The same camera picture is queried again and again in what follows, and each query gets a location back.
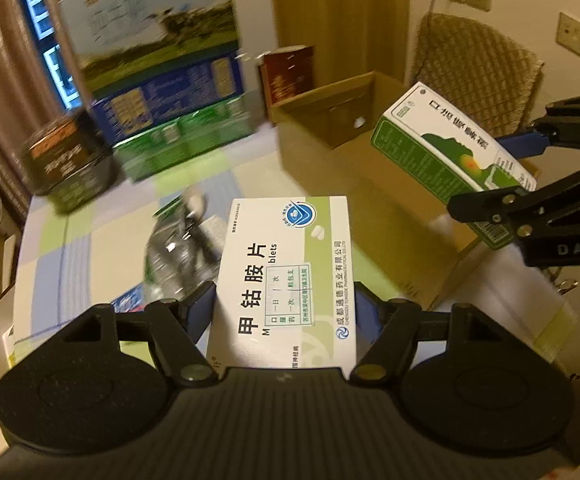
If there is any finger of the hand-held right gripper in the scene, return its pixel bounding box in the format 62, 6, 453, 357
447, 157, 580, 247
494, 89, 580, 161

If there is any checked cloth covered desktop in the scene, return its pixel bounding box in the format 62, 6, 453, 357
12, 125, 576, 377

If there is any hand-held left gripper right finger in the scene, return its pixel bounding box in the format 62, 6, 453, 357
350, 282, 493, 386

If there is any green drink carton pack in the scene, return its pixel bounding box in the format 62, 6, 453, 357
112, 95, 259, 182

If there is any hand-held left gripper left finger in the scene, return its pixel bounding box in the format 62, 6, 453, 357
63, 282, 221, 389

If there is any green and white medicine box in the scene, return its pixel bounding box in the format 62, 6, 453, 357
372, 81, 540, 251

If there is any cow print milk carton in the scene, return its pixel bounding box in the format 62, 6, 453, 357
59, 0, 241, 97

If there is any single wall socket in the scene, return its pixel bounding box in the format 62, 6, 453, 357
556, 11, 580, 57

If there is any wooden door panel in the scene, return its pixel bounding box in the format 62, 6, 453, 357
267, 0, 411, 88

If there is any window with blue lights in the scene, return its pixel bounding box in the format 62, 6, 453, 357
12, 0, 89, 112

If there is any blue milk carton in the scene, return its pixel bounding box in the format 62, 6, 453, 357
90, 55, 247, 147

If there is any beige quilted chair cushion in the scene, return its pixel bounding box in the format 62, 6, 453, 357
410, 10, 545, 137

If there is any cardboard box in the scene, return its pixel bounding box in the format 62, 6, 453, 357
272, 71, 563, 312

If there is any dark red paper box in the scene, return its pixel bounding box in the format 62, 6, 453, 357
262, 45, 317, 127

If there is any silver foil bag green leaf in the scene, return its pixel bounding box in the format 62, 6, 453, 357
142, 185, 231, 306

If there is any dark round tin can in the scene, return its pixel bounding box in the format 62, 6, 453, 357
22, 110, 119, 214

